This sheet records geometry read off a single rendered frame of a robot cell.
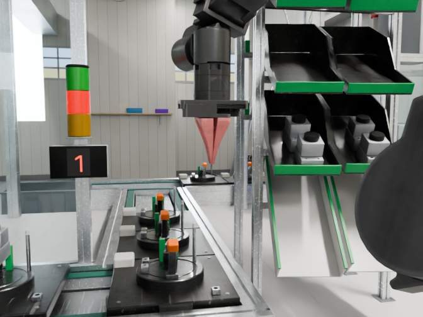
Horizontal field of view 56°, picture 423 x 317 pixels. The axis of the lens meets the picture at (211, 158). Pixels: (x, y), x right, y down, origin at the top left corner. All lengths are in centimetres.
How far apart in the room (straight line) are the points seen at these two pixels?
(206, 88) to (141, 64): 824
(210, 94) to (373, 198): 39
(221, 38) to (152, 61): 826
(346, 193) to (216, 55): 52
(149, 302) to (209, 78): 41
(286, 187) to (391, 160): 70
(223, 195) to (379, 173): 183
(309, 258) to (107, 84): 811
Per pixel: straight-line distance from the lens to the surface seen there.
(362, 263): 90
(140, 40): 891
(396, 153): 25
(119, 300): 78
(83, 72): 92
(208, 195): 204
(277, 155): 86
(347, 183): 100
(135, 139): 875
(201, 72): 60
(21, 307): 81
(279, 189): 93
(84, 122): 91
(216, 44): 61
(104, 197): 202
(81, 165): 91
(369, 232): 24
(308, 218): 90
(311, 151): 80
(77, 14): 99
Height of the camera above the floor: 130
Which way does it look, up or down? 5 degrees down
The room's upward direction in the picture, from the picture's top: straight up
